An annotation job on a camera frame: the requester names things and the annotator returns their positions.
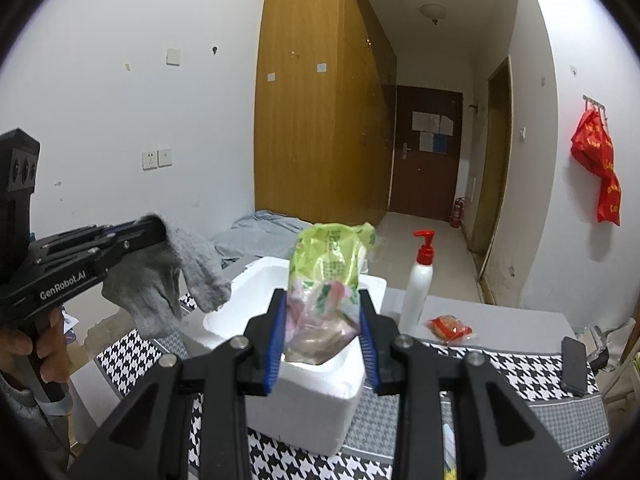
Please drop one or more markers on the round ceiling lamp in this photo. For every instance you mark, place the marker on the round ceiling lamp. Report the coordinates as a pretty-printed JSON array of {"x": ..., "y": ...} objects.
[{"x": 435, "y": 11}]

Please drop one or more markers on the white pump bottle red top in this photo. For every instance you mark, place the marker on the white pump bottle red top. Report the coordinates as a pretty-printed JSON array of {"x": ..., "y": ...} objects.
[{"x": 417, "y": 290}]

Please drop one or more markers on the grey knitted glove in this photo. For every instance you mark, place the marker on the grey knitted glove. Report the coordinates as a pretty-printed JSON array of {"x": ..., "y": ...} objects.
[{"x": 150, "y": 290}]

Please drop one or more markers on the red hanging bag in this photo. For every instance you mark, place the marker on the red hanging bag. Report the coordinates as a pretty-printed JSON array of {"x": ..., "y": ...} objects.
[{"x": 595, "y": 150}]

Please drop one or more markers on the wooden wardrobe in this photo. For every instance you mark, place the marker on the wooden wardrobe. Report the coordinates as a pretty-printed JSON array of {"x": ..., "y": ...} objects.
[{"x": 310, "y": 135}]

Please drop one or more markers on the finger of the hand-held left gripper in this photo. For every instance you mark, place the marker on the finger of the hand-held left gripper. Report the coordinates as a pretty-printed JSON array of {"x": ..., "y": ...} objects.
[
  {"x": 132, "y": 250},
  {"x": 135, "y": 227}
]

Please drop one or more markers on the black smartphone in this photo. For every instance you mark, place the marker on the black smartphone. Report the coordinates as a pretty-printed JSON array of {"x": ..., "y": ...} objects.
[{"x": 574, "y": 365}]

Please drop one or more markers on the white and dark floor bag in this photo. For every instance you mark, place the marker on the white and dark floor bag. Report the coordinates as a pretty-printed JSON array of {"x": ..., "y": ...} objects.
[{"x": 602, "y": 345}]

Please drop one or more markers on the white wall switch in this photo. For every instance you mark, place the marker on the white wall switch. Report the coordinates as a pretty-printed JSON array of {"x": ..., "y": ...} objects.
[{"x": 165, "y": 157}]

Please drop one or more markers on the grey bed sheet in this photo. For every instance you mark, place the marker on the grey bed sheet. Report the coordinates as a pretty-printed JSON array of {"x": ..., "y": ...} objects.
[{"x": 260, "y": 232}]

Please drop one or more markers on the light wooden side door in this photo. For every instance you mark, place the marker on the light wooden side door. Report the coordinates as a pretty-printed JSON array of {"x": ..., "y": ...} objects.
[{"x": 495, "y": 160}]

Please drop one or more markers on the small white door notice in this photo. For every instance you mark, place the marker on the small white door notice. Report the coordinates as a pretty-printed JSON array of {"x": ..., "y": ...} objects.
[{"x": 446, "y": 126}]

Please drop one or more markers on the person's left forearm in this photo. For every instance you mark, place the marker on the person's left forearm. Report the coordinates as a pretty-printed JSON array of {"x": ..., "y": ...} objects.
[{"x": 25, "y": 425}]

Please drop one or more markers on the dark brown entrance door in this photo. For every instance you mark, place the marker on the dark brown entrance door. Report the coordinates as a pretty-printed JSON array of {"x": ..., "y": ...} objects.
[{"x": 425, "y": 182}]

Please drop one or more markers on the white wall socket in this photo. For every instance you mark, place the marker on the white wall socket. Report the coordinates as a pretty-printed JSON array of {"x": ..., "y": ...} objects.
[{"x": 149, "y": 160}]

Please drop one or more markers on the blue and white door notice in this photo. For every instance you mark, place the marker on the blue and white door notice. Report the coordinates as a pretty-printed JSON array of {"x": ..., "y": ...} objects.
[{"x": 432, "y": 142}]

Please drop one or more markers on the metal wall hook rack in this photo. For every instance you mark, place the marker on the metal wall hook rack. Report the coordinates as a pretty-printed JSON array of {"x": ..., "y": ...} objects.
[{"x": 595, "y": 101}]

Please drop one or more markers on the person's left hand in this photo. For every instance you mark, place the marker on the person's left hand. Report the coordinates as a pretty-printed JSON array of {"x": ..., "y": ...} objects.
[{"x": 15, "y": 355}]

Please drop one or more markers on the blank white wall plate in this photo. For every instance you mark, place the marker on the blank white wall plate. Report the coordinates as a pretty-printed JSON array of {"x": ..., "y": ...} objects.
[{"x": 173, "y": 57}]

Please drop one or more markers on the white foam box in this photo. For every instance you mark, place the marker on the white foam box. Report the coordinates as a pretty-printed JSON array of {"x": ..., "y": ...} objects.
[{"x": 320, "y": 400}]

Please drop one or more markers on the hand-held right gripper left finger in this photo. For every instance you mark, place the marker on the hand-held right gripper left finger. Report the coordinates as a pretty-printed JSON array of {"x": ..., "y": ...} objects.
[{"x": 277, "y": 342}]

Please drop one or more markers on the red fire extinguisher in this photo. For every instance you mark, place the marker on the red fire extinguisher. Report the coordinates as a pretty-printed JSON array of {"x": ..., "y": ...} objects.
[{"x": 457, "y": 214}]

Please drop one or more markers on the green plastic snack bag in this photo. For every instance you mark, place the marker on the green plastic snack bag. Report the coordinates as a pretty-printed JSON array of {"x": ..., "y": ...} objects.
[{"x": 325, "y": 260}]

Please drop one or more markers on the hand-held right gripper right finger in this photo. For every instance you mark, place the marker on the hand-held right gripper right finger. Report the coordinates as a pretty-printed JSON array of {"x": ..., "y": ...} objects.
[{"x": 367, "y": 345}]

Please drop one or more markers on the large white door notice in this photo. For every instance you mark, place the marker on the large white door notice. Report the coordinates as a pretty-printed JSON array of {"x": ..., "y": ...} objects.
[{"x": 425, "y": 121}]

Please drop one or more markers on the houndstooth tablecloth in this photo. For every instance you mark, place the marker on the houndstooth tablecloth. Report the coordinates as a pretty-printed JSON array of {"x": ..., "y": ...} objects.
[{"x": 500, "y": 371}]

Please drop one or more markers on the small red packet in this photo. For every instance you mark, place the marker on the small red packet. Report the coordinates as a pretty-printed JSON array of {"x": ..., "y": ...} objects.
[{"x": 449, "y": 329}]

